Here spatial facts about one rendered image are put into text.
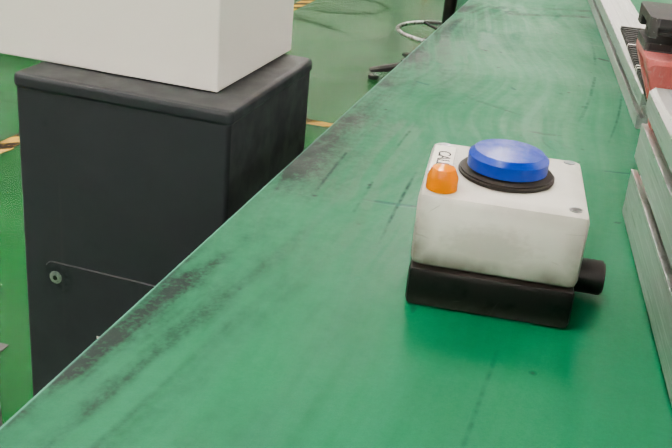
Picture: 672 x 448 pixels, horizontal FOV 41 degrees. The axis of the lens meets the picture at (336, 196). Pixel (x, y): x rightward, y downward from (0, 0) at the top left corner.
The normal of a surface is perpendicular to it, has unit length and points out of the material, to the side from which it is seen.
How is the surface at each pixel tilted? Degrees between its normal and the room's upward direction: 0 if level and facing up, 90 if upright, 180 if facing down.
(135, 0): 90
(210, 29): 90
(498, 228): 90
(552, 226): 90
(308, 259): 0
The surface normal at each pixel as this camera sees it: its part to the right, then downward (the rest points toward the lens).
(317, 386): 0.08, -0.92
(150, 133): -0.30, 0.35
